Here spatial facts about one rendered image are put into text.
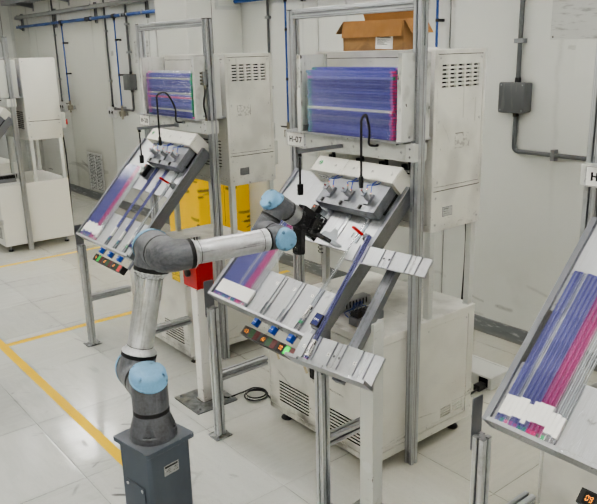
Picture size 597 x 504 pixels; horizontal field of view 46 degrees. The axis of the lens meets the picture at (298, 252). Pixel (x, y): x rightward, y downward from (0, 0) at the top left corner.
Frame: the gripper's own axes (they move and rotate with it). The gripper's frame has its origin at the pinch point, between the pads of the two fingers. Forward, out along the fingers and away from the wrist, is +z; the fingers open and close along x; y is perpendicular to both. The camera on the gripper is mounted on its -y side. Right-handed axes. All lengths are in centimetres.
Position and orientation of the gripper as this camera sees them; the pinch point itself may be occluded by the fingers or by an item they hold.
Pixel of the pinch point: (327, 244)
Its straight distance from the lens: 265.0
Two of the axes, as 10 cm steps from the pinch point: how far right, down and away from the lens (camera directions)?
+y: 4.3, -8.9, 1.3
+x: -6.3, -2.0, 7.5
